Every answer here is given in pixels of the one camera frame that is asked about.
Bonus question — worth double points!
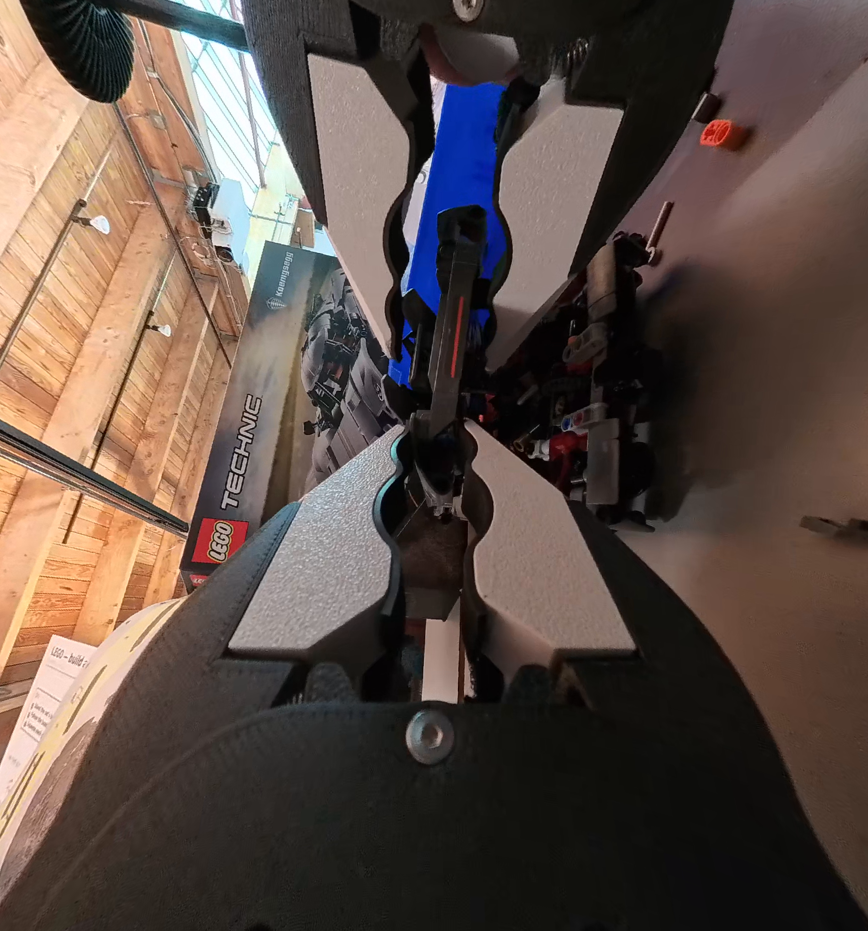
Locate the grey lego hinge panel piece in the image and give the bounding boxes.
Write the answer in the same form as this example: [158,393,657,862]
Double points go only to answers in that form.
[799,515,868,545]

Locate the black metal rail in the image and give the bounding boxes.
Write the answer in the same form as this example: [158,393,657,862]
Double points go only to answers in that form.
[0,402,190,539]

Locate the dark lego set box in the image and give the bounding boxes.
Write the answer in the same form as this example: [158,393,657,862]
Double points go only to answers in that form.
[179,240,413,594]

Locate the ceiling track lights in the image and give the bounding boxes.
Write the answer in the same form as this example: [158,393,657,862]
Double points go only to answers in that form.
[0,196,180,517]

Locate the grey lego door panel assembly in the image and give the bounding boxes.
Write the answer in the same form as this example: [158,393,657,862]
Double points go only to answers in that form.
[405,206,497,525]

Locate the black metal pole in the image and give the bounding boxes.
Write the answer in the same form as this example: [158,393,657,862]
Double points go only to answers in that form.
[114,0,249,52]

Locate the white instruction booklet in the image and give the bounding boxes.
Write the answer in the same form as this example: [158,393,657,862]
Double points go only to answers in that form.
[0,595,191,903]

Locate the small orange lego piece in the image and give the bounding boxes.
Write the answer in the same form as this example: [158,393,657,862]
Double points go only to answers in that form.
[699,118,751,151]

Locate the blue plastic bin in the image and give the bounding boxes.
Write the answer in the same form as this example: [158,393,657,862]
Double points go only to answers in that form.
[398,83,511,365]

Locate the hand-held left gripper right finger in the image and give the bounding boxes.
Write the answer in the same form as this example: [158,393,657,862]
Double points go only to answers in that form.
[463,420,637,695]

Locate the black ribbed round fixture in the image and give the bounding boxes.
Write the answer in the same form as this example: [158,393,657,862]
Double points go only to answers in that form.
[19,0,137,103]

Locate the partly built lego car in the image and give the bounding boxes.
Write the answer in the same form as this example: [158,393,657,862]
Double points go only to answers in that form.
[478,200,668,532]

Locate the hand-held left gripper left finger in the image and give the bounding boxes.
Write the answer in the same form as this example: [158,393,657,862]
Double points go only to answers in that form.
[226,425,411,681]

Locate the white wall-mounted box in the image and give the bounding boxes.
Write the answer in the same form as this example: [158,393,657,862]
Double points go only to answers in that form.
[187,178,249,266]

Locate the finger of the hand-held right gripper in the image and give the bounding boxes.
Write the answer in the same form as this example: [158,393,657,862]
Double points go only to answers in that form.
[305,52,436,359]
[486,76,626,373]

